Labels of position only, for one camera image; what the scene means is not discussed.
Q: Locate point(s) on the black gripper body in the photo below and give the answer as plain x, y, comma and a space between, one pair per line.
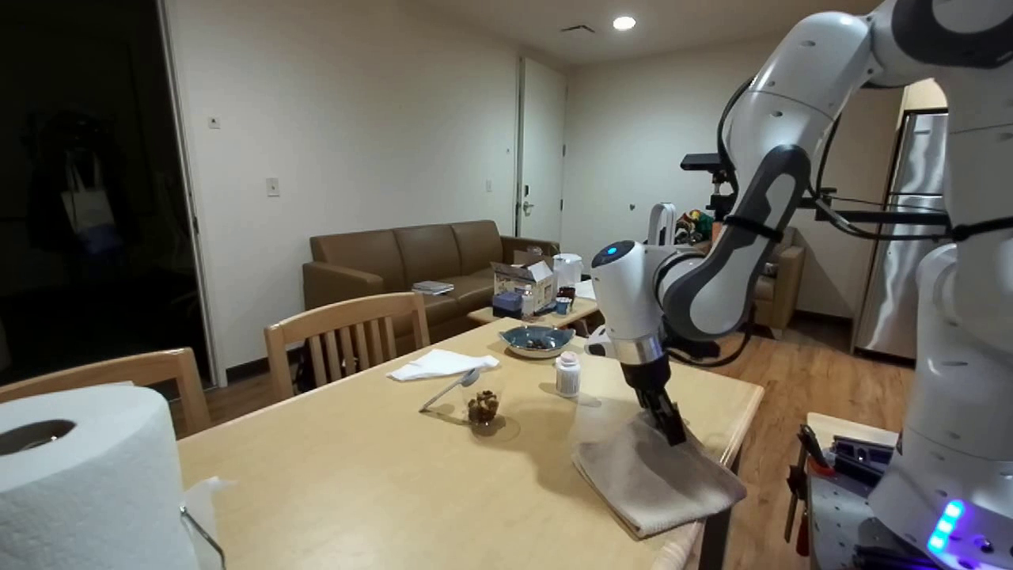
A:
648, 381

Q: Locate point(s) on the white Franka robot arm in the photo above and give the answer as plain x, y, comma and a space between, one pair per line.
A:
781, 96

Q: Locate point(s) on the white paper towel roll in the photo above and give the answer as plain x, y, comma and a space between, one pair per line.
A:
98, 486

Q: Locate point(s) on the white pill bottle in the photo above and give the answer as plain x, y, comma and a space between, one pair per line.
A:
568, 378

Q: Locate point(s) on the low wooden coffee table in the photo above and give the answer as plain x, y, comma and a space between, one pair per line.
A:
570, 314

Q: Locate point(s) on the blue ceramic plate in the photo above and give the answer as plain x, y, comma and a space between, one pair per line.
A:
535, 340

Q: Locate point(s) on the open cardboard box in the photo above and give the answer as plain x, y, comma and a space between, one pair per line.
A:
524, 290

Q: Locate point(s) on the brown crumbly lump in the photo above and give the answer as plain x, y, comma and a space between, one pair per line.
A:
482, 408

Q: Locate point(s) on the metal spoon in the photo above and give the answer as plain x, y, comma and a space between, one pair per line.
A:
469, 374

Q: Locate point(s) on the grey perforated metal plate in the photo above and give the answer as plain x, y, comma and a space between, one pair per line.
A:
833, 518

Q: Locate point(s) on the blue black bar clamp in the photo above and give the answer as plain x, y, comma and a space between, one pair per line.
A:
860, 460

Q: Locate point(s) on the white paper napkin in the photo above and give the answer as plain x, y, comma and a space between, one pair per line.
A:
437, 367

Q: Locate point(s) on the grey folded cloth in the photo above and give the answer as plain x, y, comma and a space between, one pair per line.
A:
436, 288

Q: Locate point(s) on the brown leather sofa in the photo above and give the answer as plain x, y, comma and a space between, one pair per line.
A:
424, 254

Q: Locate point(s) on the white room door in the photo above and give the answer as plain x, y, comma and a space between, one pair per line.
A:
540, 138

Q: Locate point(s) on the stainless steel refrigerator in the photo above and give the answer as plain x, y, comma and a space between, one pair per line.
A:
898, 265

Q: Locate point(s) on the wooden slat-back chair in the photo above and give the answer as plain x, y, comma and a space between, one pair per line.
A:
337, 311

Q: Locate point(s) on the ceiling air vent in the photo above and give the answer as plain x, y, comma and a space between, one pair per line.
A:
579, 29

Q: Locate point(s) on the round ceiling light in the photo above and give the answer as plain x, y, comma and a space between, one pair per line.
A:
626, 24

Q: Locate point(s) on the wooden chair back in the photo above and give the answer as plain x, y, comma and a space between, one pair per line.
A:
129, 369

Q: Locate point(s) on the hanging tote bag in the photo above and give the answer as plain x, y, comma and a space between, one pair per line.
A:
88, 211

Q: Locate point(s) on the black camera on tripod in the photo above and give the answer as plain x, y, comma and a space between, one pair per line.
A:
700, 163

